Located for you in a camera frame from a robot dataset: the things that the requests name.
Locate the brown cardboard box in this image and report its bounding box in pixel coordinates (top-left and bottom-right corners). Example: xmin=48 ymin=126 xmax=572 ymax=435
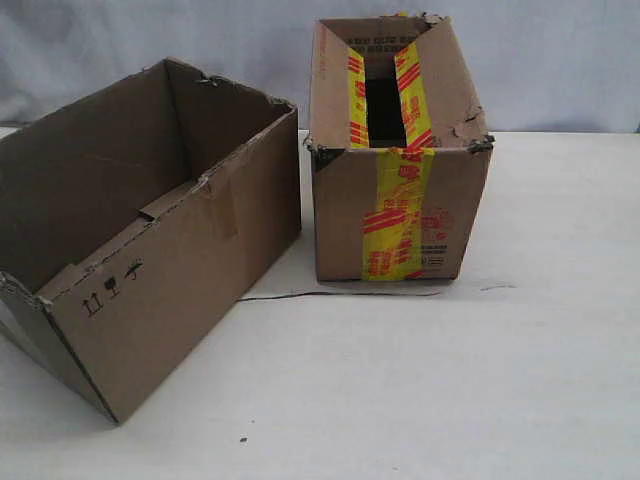
xmin=1 ymin=59 xmax=301 ymax=424

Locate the cardboard box with yellow tape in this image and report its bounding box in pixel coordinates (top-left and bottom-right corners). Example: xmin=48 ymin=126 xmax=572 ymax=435
xmin=308 ymin=14 xmax=494 ymax=282

